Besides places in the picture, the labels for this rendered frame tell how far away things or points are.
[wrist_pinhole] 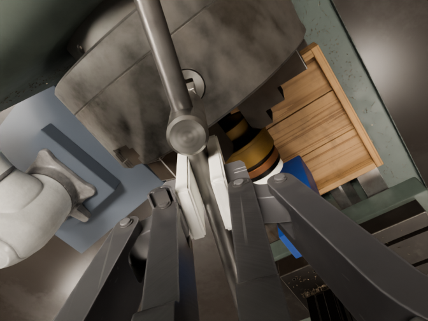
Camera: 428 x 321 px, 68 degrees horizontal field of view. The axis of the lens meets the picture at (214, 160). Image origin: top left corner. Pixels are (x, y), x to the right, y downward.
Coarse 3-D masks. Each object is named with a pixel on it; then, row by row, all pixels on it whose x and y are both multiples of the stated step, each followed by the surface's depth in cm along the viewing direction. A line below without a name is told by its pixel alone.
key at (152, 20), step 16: (144, 0) 15; (144, 16) 15; (160, 16) 15; (160, 32) 15; (160, 48) 16; (160, 64) 16; (176, 64) 16; (176, 80) 16; (176, 96) 17; (192, 160) 18; (208, 160) 19; (208, 176) 19; (208, 192) 19; (208, 208) 19; (224, 240) 20; (224, 256) 20; (224, 272) 20
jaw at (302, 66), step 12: (288, 60) 40; (300, 60) 40; (276, 72) 41; (288, 72) 41; (300, 72) 41; (264, 84) 42; (276, 84) 42; (252, 96) 43; (264, 96) 43; (276, 96) 43; (240, 108) 44; (252, 108) 44; (264, 108) 44; (252, 120) 45; (264, 120) 45
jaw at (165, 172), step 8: (208, 128) 43; (216, 128) 44; (224, 136) 44; (224, 144) 44; (232, 144) 45; (120, 152) 39; (128, 152) 38; (136, 152) 36; (224, 152) 44; (232, 152) 45; (136, 160) 38; (160, 160) 38; (168, 160) 38; (176, 160) 39; (224, 160) 44; (152, 168) 40; (160, 168) 39; (168, 168) 38; (160, 176) 41; (168, 176) 40
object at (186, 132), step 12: (192, 84) 25; (192, 96) 20; (192, 108) 17; (180, 120) 16; (192, 120) 16; (204, 120) 16; (168, 132) 16; (180, 132) 16; (192, 132) 16; (204, 132) 16; (168, 144) 16; (180, 144) 16; (192, 144) 16; (204, 144) 16
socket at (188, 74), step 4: (184, 72) 30; (188, 72) 30; (192, 72) 30; (196, 72) 30; (184, 76) 30; (188, 76) 30; (192, 76) 30; (196, 76) 30; (200, 76) 30; (188, 80) 32; (192, 80) 33; (196, 80) 30; (200, 80) 30; (196, 84) 30; (200, 84) 30; (196, 88) 30; (200, 88) 30; (204, 88) 30; (200, 92) 30; (200, 96) 30
